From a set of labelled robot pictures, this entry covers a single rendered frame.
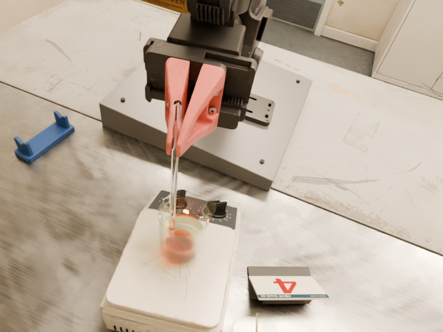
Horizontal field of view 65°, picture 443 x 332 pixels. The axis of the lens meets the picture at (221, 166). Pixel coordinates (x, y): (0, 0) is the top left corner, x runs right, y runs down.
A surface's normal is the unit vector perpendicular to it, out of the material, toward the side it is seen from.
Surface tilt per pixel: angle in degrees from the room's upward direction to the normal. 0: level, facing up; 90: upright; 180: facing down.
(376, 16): 90
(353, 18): 90
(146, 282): 0
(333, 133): 0
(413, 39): 90
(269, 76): 5
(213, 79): 23
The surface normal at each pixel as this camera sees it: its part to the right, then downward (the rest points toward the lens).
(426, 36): -0.37, 0.65
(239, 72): -0.17, 0.73
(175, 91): 0.06, -0.33
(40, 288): 0.14, -0.67
